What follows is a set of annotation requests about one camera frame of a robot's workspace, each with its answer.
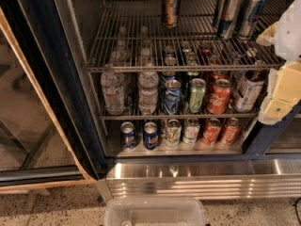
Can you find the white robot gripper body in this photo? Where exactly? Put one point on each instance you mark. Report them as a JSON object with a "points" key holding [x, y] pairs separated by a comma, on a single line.
{"points": [[291, 32]]}

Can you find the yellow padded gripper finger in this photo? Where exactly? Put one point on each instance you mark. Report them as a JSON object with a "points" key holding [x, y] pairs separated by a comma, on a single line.
{"points": [[267, 37], [283, 93]]}

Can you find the redbull can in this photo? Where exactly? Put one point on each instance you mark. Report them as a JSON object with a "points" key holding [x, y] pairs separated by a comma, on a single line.
{"points": [[251, 14], [228, 18], [218, 12]]}

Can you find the white blue can middle shelf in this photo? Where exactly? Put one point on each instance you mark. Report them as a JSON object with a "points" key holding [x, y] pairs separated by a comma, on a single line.
{"points": [[248, 90]]}

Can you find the red coca cola can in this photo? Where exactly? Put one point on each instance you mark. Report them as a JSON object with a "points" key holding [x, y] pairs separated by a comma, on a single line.
{"points": [[219, 96]]}

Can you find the right red can bottom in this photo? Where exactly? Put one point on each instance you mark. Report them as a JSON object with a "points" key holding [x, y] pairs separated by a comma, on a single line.
{"points": [[230, 131]]}

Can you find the green can middle shelf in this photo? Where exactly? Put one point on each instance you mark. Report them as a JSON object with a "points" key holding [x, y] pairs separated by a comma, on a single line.
{"points": [[196, 94]]}

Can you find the left red can bottom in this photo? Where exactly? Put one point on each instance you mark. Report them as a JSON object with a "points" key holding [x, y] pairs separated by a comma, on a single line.
{"points": [[211, 131]]}

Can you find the stainless steel fridge base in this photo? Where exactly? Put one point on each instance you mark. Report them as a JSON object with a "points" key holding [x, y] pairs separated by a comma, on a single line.
{"points": [[216, 180]]}

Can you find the brown gold tall can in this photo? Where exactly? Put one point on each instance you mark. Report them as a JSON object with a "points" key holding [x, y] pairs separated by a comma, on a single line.
{"points": [[170, 13]]}

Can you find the right green white can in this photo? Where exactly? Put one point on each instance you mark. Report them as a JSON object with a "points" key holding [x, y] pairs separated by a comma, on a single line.
{"points": [[190, 131]]}

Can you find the green white can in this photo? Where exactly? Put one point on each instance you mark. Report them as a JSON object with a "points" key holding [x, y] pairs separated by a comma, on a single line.
{"points": [[173, 133], [190, 131]]}

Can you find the blue pepsi can middle shelf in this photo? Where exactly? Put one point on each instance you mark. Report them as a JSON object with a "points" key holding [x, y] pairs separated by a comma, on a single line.
{"points": [[172, 97]]}

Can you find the left green white can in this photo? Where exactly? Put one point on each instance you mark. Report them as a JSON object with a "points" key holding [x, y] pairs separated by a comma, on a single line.
{"points": [[173, 133]]}

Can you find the right blue pepsi can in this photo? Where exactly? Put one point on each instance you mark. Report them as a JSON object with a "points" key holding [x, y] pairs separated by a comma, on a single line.
{"points": [[150, 135]]}

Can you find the blue pepsi can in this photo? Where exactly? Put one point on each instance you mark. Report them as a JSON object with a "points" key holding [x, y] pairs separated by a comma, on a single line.
{"points": [[128, 135], [150, 135]]}

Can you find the left blue pepsi can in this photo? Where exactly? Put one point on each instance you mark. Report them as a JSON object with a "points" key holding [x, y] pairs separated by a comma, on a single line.
{"points": [[128, 135]]}

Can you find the open glass fridge door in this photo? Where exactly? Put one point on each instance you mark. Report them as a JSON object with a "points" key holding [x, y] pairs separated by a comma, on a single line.
{"points": [[49, 134]]}

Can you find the right clear water bottle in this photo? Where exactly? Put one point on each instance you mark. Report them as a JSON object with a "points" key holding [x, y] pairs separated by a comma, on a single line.
{"points": [[148, 81]]}

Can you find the clear water bottle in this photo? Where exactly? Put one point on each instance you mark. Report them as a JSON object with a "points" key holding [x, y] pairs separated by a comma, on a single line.
{"points": [[148, 81], [112, 86]]}

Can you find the left clear water bottle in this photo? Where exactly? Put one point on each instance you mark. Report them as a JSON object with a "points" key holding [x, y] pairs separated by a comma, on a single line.
{"points": [[112, 86]]}

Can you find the clear plastic bin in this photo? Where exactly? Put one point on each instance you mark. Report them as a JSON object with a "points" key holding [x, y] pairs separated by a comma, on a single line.
{"points": [[154, 212]]}

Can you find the dark blue fridge frame post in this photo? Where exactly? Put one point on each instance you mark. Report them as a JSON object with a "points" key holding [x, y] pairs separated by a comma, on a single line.
{"points": [[262, 137]]}

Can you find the middle wire fridge shelf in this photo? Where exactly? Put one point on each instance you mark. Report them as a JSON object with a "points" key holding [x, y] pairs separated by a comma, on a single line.
{"points": [[135, 114]]}

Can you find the wire fridge shelf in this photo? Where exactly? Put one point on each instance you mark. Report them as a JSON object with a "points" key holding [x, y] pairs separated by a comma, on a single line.
{"points": [[135, 114], [131, 34]]}

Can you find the top wire fridge shelf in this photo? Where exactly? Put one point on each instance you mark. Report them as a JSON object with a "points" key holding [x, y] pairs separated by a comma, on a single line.
{"points": [[131, 34]]}

